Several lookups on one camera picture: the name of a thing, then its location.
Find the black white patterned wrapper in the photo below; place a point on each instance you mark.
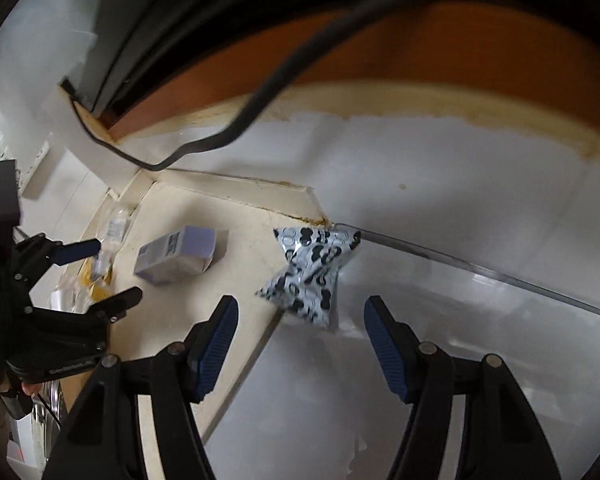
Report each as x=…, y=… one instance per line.
x=310, y=270

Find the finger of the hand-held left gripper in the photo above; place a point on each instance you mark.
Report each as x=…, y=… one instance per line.
x=120, y=304
x=80, y=251

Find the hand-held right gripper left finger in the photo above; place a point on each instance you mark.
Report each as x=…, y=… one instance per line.
x=215, y=345

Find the purple white carton box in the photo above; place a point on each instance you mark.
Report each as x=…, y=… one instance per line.
x=180, y=255

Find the clear plastic bottle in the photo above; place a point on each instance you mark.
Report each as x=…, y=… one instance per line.
x=116, y=225

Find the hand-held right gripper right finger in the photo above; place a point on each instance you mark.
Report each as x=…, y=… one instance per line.
x=387, y=350

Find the yellow snack packet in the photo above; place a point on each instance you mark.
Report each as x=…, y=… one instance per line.
x=97, y=287

